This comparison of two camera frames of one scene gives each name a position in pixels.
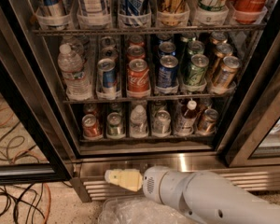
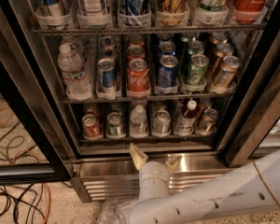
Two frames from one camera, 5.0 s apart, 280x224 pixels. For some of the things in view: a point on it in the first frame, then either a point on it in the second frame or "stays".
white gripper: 152,183 to 153,171
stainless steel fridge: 88,78 stays
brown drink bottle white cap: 187,123 stays
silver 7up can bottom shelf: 161,124 stays
